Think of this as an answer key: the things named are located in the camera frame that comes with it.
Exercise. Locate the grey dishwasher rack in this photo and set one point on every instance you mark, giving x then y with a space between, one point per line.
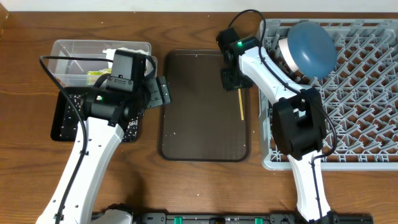
360 95

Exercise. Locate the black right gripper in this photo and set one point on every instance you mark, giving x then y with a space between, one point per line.
229 85

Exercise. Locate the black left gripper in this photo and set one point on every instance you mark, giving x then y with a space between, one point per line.
161 94

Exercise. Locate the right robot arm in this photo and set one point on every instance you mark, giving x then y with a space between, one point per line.
298 121

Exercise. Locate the yellow green snack wrapper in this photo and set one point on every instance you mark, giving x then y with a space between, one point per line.
92 76

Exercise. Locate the clear plastic bin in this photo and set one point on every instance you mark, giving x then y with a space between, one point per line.
80 56

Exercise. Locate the dark brown tray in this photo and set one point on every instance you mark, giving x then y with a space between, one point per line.
202 123

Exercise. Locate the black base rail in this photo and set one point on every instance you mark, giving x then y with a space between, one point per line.
217 218

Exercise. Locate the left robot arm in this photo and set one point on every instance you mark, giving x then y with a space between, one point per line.
104 114

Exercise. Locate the pink bowl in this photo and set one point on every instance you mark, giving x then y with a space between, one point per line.
284 49

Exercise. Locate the dark blue plate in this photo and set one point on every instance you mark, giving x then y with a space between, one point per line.
312 49

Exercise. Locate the black plastic bin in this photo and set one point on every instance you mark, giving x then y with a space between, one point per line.
65 121

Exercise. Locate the white tissue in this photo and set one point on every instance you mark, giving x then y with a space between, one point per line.
109 53

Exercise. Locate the right wooden chopstick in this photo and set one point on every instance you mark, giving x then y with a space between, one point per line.
240 105

